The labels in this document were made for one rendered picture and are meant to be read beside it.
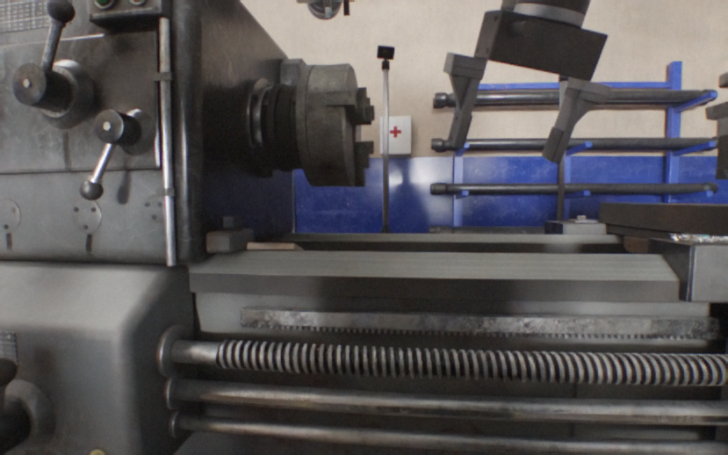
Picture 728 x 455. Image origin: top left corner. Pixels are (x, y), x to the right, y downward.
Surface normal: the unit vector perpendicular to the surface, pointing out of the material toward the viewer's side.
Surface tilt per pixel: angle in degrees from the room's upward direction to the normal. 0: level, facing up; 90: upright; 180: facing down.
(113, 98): 90
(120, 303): 32
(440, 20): 90
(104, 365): 90
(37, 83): 90
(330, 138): 110
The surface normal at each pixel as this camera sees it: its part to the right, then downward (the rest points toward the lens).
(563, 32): 0.09, 0.47
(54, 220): -0.11, 0.07
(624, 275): -0.07, -0.77
